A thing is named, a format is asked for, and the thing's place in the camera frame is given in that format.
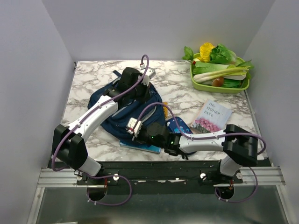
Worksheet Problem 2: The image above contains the green vegetable tray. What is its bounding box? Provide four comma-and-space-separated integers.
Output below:
190, 50, 254, 93

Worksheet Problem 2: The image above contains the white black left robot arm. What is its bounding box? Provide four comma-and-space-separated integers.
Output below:
51, 67, 154, 184

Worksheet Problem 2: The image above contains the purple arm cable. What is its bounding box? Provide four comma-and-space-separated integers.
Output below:
130, 102, 267, 203
51, 55, 150, 206

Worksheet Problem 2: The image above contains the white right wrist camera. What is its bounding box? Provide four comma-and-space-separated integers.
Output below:
127, 118, 142, 137

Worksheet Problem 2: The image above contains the green toy lettuce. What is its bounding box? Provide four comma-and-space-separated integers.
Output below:
210, 44, 237, 65

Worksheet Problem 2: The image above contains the blue thin notebook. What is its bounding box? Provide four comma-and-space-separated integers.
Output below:
120, 140, 161, 154

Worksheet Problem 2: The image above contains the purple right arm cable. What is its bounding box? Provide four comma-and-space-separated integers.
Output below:
130, 102, 267, 203

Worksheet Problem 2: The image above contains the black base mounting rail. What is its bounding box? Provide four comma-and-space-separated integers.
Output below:
77, 161, 246, 195

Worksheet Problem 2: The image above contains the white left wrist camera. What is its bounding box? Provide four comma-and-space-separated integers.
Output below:
141, 68, 156, 86

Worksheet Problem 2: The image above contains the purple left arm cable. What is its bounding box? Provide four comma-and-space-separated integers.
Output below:
51, 55, 150, 206

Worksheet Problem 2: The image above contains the toy celery stalk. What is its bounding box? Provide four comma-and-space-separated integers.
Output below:
193, 67, 249, 83

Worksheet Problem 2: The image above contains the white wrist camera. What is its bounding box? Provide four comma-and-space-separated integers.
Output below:
141, 68, 156, 86
127, 118, 142, 137

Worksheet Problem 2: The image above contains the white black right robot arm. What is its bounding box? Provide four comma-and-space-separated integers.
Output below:
133, 123, 259, 183

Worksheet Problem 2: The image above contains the yellow orange paperback book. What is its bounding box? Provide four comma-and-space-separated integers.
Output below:
163, 102, 168, 119

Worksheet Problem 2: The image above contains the blue dinosaur pencil case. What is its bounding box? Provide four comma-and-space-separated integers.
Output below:
165, 116, 194, 161

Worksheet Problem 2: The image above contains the white flower cover book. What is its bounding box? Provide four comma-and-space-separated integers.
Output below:
190, 99, 232, 134

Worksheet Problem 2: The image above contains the navy blue student backpack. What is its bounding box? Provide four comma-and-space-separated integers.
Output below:
87, 70, 165, 142

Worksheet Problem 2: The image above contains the yellow toy flower vegetable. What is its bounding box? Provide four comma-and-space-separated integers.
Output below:
199, 42, 215, 63

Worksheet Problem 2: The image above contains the brown toy mushroom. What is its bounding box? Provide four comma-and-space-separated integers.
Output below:
212, 77, 224, 87

